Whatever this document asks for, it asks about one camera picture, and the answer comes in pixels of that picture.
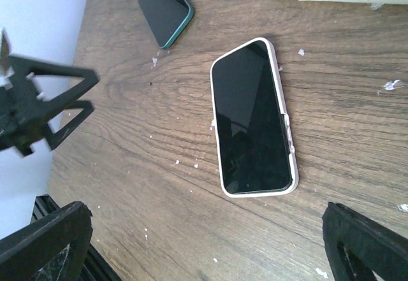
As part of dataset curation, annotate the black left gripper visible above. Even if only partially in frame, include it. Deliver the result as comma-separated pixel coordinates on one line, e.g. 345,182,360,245
0,27,100,157

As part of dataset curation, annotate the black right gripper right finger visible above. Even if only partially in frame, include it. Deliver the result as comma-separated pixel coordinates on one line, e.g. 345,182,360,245
322,202,407,280

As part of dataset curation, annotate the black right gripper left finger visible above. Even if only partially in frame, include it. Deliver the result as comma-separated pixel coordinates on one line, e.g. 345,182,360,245
1,201,92,280

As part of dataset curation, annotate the black phone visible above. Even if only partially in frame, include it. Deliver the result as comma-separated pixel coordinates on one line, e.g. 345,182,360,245
211,41,293,194

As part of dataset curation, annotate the teal blue phone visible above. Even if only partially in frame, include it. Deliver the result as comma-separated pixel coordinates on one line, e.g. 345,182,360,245
138,0,194,50

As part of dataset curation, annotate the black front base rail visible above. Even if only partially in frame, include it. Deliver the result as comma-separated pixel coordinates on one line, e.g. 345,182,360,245
30,194,122,281

